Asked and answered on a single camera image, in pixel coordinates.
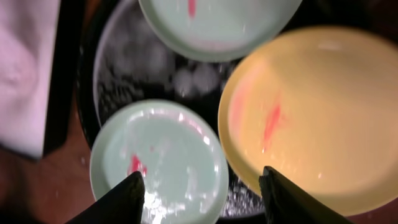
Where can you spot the light green plate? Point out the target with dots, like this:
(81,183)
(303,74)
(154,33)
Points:
(217,30)
(178,154)

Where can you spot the black rectangular foam tray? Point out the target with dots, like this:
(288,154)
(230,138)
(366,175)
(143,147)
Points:
(39,50)

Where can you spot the round black tray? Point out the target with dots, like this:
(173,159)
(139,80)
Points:
(111,75)

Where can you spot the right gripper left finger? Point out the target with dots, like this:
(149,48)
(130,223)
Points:
(122,204)

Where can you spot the yellow plate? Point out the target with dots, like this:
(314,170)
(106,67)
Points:
(319,105)

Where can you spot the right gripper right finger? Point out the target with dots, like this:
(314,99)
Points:
(285,202)

